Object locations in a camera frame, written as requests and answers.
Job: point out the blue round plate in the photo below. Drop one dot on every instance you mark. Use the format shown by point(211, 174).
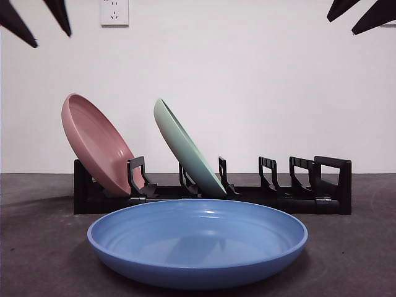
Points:
point(198, 266)

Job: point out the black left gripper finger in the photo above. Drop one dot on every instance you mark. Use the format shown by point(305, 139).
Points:
point(60, 14)
point(14, 18)

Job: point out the green round plate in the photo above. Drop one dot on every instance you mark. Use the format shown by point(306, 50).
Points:
point(185, 148)

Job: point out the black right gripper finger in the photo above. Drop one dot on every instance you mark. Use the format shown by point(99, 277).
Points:
point(380, 14)
point(341, 7)

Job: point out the pink round plate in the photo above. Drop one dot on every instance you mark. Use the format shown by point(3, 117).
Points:
point(92, 139)

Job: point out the black plate rack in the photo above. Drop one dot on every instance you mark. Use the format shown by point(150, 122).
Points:
point(278, 204)

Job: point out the white wall socket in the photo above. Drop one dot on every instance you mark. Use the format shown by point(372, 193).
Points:
point(392, 23)
point(114, 14)

